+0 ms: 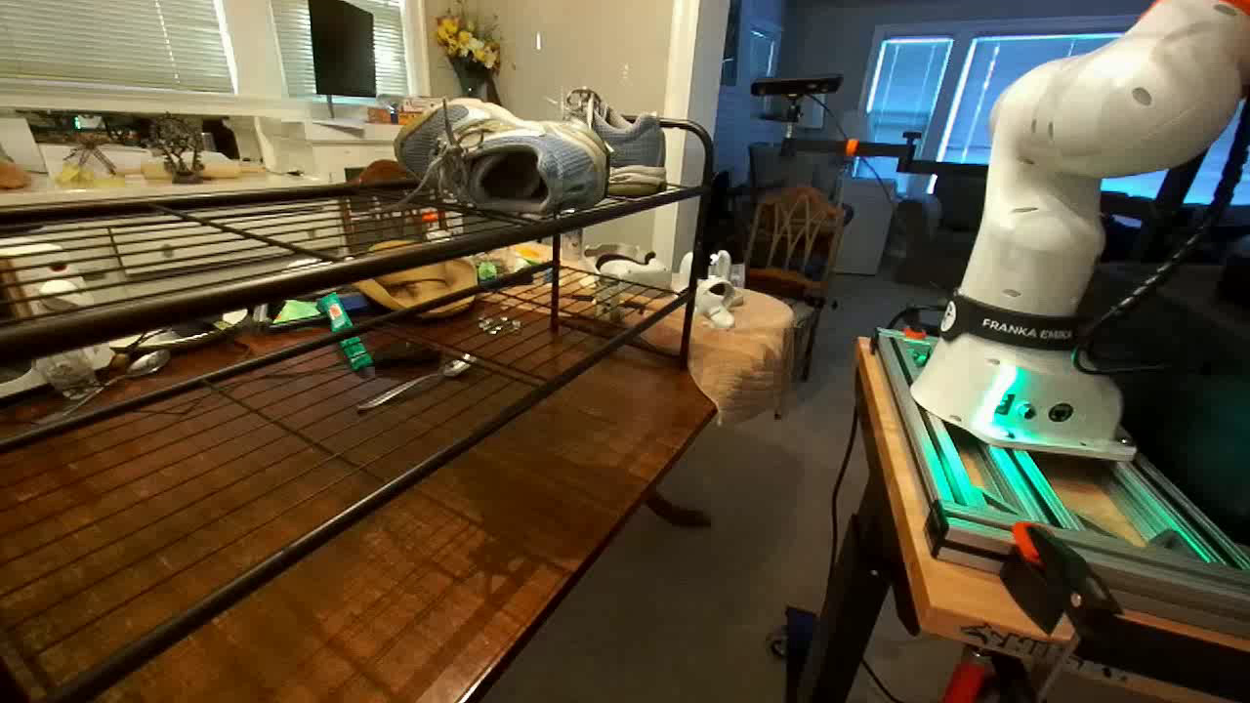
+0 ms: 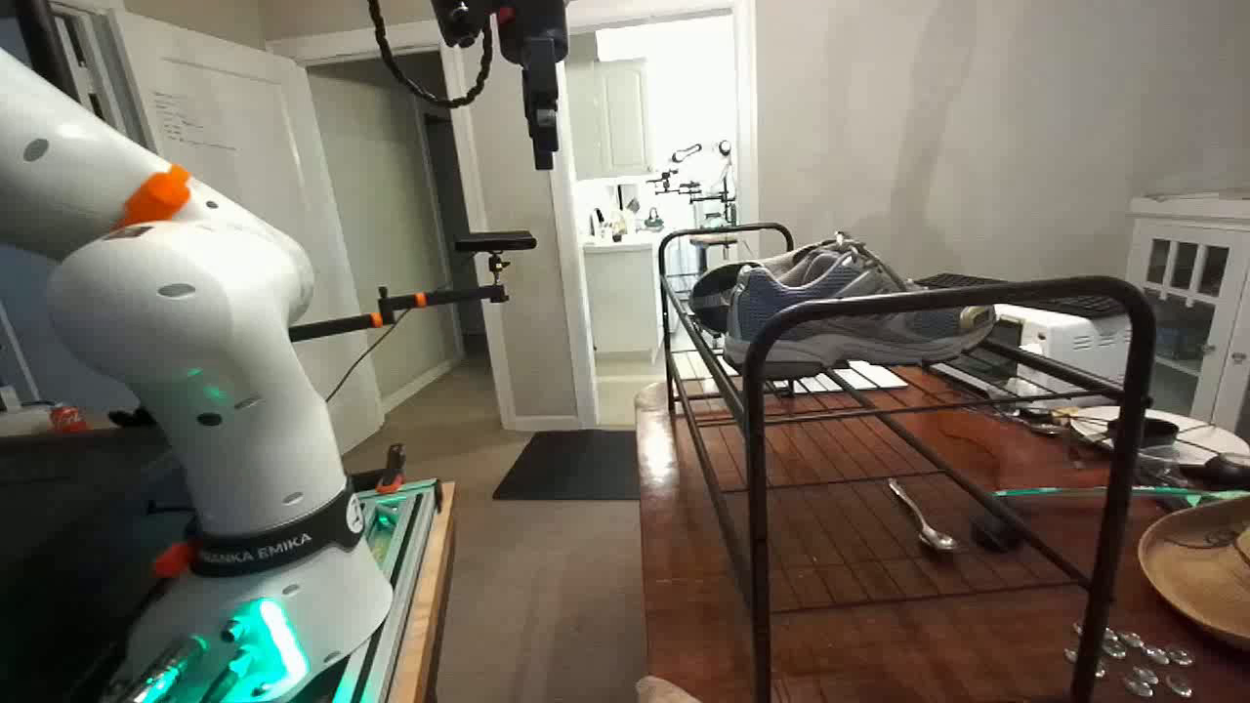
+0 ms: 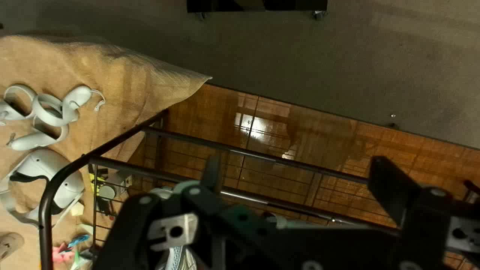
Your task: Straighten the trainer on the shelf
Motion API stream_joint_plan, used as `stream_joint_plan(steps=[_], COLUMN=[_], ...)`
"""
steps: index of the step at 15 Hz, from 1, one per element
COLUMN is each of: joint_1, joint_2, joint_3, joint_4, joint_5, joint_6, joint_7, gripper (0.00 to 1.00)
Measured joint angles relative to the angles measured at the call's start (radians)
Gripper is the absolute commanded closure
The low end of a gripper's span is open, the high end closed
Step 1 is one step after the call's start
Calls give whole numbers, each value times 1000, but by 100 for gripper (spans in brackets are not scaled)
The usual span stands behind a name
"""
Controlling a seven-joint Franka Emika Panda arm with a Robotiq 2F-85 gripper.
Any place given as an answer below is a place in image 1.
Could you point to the black metal wire shelf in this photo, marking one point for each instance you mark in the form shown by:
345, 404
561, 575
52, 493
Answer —
315, 441

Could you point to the metal spoon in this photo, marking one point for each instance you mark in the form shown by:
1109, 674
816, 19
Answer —
452, 369

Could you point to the wooden workbench stand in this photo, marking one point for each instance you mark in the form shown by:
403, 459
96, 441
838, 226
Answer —
971, 605

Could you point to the black monitor screen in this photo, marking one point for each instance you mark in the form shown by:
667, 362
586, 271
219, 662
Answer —
341, 47

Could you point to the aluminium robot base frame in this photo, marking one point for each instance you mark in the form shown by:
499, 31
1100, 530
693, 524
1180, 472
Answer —
1140, 536

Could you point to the green marker pen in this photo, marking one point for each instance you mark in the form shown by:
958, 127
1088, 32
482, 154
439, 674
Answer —
345, 333

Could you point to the yellow flower bouquet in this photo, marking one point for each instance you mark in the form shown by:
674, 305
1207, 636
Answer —
469, 54

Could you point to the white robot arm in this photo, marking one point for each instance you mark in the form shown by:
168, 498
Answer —
1005, 365

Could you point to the blue mesh trainer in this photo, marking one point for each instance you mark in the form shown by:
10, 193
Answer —
489, 159
634, 144

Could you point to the wooden dining chair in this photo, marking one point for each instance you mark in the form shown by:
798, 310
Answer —
792, 249

